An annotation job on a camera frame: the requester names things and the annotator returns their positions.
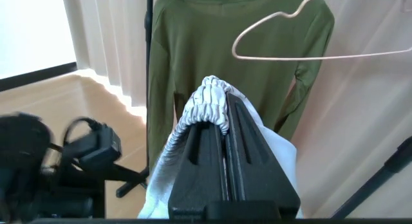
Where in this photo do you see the pink clothes hanger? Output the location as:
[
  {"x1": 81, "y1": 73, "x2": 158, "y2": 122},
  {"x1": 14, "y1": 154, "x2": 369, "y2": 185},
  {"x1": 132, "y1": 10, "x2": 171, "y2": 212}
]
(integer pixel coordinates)
[{"x1": 231, "y1": 0, "x2": 412, "y2": 62}]

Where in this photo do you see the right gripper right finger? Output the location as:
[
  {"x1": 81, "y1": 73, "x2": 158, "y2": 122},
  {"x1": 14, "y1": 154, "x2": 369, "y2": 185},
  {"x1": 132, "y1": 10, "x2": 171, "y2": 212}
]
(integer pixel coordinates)
[{"x1": 225, "y1": 92, "x2": 301, "y2": 218}]

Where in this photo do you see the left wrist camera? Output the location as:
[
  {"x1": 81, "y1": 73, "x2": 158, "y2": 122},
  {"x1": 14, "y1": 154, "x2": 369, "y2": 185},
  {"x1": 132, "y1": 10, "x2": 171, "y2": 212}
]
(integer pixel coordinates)
[{"x1": 77, "y1": 123, "x2": 122, "y2": 174}]

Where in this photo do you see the black cable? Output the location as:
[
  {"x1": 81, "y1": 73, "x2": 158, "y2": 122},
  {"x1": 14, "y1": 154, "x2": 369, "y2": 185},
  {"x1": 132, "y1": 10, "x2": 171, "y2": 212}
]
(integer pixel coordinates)
[{"x1": 62, "y1": 117, "x2": 102, "y2": 147}]

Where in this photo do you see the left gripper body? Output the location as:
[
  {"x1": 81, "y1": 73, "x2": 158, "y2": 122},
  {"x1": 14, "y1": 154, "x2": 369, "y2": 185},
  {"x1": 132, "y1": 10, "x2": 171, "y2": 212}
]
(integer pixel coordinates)
[{"x1": 32, "y1": 172, "x2": 106, "y2": 218}]

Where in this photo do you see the black clothes rack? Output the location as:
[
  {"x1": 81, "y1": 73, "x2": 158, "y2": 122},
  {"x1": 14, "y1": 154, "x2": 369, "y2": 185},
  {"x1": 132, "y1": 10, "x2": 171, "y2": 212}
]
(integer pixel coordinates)
[{"x1": 115, "y1": 0, "x2": 412, "y2": 218}]

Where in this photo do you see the pale grey garment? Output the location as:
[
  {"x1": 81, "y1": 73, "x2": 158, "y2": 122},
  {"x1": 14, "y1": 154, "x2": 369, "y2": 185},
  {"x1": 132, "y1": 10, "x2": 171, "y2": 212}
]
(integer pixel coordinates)
[{"x1": 138, "y1": 75, "x2": 303, "y2": 218}]

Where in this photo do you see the green printed t-shirt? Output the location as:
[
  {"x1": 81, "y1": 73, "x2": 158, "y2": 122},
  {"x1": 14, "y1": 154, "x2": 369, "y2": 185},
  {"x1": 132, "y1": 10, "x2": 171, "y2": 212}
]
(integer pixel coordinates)
[{"x1": 146, "y1": 0, "x2": 335, "y2": 167}]

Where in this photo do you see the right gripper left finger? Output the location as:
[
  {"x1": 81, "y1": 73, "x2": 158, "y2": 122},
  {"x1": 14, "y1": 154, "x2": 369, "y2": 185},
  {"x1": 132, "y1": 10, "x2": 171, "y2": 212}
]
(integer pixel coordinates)
[{"x1": 167, "y1": 120, "x2": 228, "y2": 218}]

